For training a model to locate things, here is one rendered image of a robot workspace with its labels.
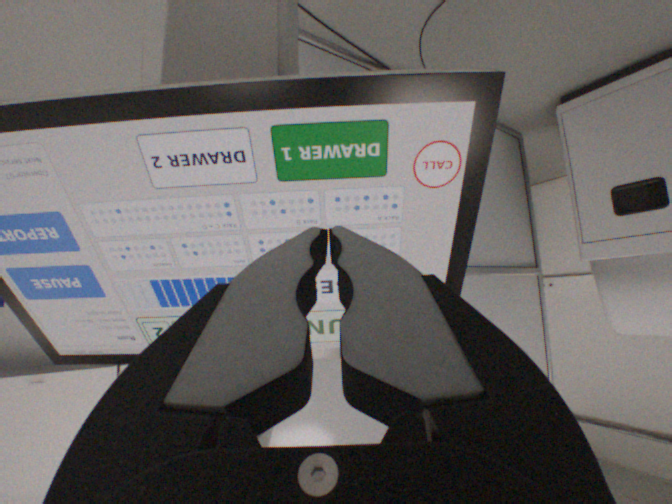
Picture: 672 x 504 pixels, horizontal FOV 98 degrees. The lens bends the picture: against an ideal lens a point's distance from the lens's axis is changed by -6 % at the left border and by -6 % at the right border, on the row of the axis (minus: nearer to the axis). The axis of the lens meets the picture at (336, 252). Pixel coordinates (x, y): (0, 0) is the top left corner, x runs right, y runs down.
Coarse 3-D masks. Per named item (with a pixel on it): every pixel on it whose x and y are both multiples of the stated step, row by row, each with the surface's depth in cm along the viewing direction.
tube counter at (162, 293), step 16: (128, 288) 33; (144, 288) 33; (160, 288) 33; (176, 288) 33; (192, 288) 33; (208, 288) 33; (128, 304) 34; (144, 304) 34; (160, 304) 34; (176, 304) 34; (192, 304) 34
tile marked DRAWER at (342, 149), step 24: (336, 120) 24; (360, 120) 24; (384, 120) 24; (288, 144) 25; (312, 144) 25; (336, 144) 25; (360, 144) 25; (384, 144) 25; (288, 168) 26; (312, 168) 26; (336, 168) 26; (360, 168) 26; (384, 168) 26
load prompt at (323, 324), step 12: (312, 312) 35; (324, 312) 35; (336, 312) 35; (144, 324) 35; (156, 324) 35; (168, 324) 35; (312, 324) 36; (324, 324) 36; (336, 324) 36; (144, 336) 36; (156, 336) 36; (312, 336) 37; (324, 336) 37; (336, 336) 37
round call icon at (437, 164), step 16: (416, 144) 25; (432, 144) 25; (448, 144) 25; (464, 144) 25; (416, 160) 26; (432, 160) 26; (448, 160) 26; (416, 176) 27; (432, 176) 27; (448, 176) 27
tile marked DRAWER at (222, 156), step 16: (208, 128) 24; (224, 128) 24; (240, 128) 24; (144, 144) 25; (160, 144) 25; (176, 144) 25; (192, 144) 25; (208, 144) 25; (224, 144) 25; (240, 144) 25; (144, 160) 25; (160, 160) 25; (176, 160) 26; (192, 160) 26; (208, 160) 26; (224, 160) 26; (240, 160) 26; (160, 176) 26; (176, 176) 26; (192, 176) 26; (208, 176) 26; (224, 176) 26; (240, 176) 26; (256, 176) 26
